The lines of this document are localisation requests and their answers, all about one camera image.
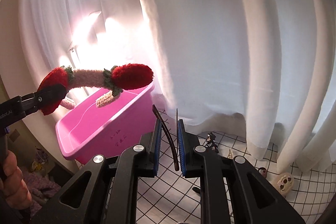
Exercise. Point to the gold pearl hair claw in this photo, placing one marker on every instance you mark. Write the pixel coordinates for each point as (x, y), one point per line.
(230, 154)

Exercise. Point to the black hair pin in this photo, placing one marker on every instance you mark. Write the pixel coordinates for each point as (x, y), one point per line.
(169, 138)

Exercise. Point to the strawberry plush headband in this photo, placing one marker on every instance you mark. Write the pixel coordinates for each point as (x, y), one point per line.
(115, 80)

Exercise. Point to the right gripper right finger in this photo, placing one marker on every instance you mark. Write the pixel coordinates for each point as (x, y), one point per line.
(232, 190)

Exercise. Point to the person's left hand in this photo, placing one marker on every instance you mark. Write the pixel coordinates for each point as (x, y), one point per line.
(17, 194)

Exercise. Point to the black printed ribbon keychain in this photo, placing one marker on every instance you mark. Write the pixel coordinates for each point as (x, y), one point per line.
(210, 142)

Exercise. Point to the beige plush face clip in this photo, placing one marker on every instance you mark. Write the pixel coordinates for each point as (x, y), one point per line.
(283, 183)

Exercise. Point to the pink plastic basin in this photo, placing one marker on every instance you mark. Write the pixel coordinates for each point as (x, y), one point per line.
(87, 130)

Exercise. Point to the small dark round charm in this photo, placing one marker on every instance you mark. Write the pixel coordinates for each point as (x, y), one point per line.
(263, 171)

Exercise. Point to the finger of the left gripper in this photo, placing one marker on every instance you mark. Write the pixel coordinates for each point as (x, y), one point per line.
(46, 100)

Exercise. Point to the white sheer curtain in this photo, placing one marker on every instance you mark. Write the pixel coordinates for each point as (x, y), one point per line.
(271, 62)

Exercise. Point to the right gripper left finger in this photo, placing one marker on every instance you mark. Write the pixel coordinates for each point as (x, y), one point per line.
(105, 189)

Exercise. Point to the white black grid cloth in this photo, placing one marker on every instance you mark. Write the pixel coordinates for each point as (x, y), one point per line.
(180, 202)

